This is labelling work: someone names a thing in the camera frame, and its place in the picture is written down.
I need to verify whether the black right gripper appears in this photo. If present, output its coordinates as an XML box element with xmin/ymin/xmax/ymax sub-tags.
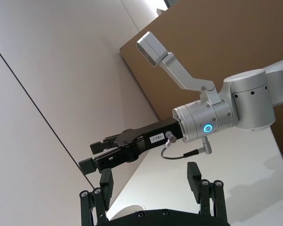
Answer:
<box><xmin>78</xmin><ymin>118</ymin><xmax>183</xmax><ymax>175</ymax></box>

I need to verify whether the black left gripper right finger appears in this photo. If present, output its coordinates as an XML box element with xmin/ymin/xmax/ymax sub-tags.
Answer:
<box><xmin>187</xmin><ymin>161</ymin><xmax>228</xmax><ymax>224</ymax></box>

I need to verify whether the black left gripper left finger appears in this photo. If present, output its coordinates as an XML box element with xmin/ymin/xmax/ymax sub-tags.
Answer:
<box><xmin>79</xmin><ymin>168</ymin><xmax>114</xmax><ymax>226</ymax></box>

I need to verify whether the thin dark gripper cable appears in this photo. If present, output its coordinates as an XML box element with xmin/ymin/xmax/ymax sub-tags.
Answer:
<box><xmin>160</xmin><ymin>131</ymin><xmax>214</xmax><ymax>161</ymax></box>

